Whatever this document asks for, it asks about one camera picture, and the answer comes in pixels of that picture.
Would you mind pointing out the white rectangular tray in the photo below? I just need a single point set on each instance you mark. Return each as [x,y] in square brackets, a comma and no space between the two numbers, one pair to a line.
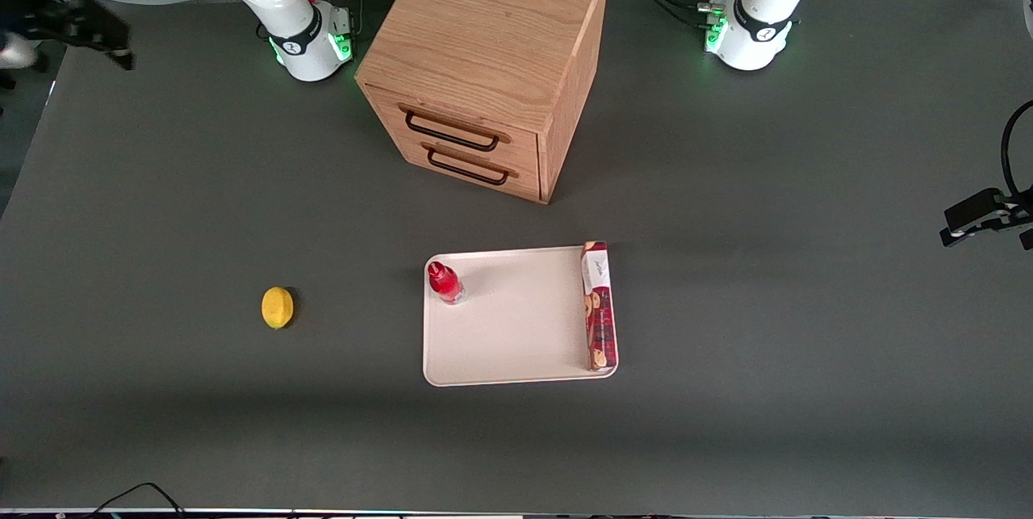
[516,333]

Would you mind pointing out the wooden drawer cabinet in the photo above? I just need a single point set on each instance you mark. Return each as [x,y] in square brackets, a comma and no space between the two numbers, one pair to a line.
[484,43]

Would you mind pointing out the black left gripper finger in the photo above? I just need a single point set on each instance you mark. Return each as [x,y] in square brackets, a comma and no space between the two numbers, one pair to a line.
[972,216]

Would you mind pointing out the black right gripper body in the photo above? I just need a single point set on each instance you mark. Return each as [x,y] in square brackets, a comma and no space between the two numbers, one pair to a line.
[58,22]

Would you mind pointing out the yellow lemon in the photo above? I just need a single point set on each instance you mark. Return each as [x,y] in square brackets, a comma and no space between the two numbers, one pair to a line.
[278,307]

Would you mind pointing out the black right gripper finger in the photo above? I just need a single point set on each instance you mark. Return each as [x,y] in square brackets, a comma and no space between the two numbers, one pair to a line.
[123,51]
[121,60]

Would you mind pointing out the red cookie box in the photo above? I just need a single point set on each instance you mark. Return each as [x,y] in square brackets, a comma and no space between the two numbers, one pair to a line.
[599,305]

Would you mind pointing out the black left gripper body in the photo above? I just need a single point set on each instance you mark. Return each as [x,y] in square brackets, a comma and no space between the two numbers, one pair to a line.
[1018,212]

